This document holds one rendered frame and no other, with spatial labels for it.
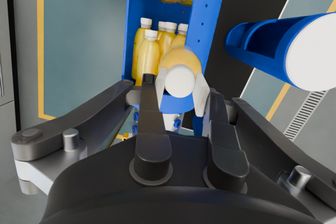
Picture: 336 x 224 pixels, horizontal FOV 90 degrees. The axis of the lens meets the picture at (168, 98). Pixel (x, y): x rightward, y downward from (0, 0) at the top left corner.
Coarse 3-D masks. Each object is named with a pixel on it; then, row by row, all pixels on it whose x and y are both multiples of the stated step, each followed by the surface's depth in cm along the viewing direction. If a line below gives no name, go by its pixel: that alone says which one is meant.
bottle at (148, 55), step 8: (144, 40) 53; (152, 40) 53; (144, 48) 53; (152, 48) 53; (144, 56) 53; (152, 56) 53; (144, 64) 54; (152, 64) 55; (136, 72) 57; (144, 72) 55; (152, 72) 56; (136, 80) 58
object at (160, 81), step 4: (164, 68) 21; (160, 72) 18; (164, 72) 19; (160, 76) 17; (164, 76) 17; (156, 80) 15; (160, 80) 15; (164, 80) 19; (156, 84) 15; (160, 84) 15; (156, 88) 16; (160, 88) 16; (156, 92) 16; (160, 92) 16; (160, 96) 16; (160, 100) 16
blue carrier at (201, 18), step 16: (128, 0) 51; (144, 0) 60; (208, 0) 42; (128, 16) 54; (144, 16) 62; (160, 16) 65; (176, 16) 66; (192, 16) 42; (208, 16) 44; (128, 32) 57; (176, 32) 68; (192, 32) 43; (208, 32) 47; (128, 48) 60; (192, 48) 45; (208, 48) 51; (128, 64) 63; (192, 96) 54; (176, 112) 52
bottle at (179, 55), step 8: (176, 48) 27; (184, 48) 27; (168, 56) 25; (176, 56) 24; (184, 56) 24; (192, 56) 25; (160, 64) 26; (168, 64) 24; (176, 64) 22; (184, 64) 22; (192, 64) 24; (200, 64) 26; (192, 72) 23; (200, 72) 25
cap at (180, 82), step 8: (168, 72) 21; (176, 72) 21; (184, 72) 21; (168, 80) 21; (176, 80) 21; (184, 80) 21; (192, 80) 21; (168, 88) 21; (176, 88) 21; (184, 88) 21; (192, 88) 21; (176, 96) 22; (184, 96) 22
